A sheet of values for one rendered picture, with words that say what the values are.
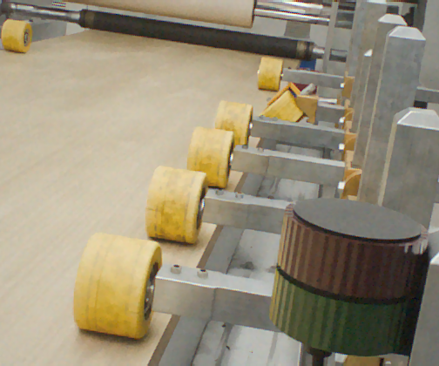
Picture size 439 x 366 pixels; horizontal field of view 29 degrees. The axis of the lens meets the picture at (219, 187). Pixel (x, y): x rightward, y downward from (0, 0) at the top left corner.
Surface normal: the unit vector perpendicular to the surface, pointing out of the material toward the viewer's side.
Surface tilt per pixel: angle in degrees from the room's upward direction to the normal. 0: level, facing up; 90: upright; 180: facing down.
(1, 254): 0
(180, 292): 90
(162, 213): 92
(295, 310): 90
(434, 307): 90
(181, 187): 47
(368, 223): 0
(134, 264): 39
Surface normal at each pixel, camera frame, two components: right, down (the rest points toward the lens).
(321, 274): -0.48, 0.18
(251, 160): -0.14, 0.25
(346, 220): 0.13, -0.96
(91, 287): -0.10, -0.04
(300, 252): -0.79, 0.06
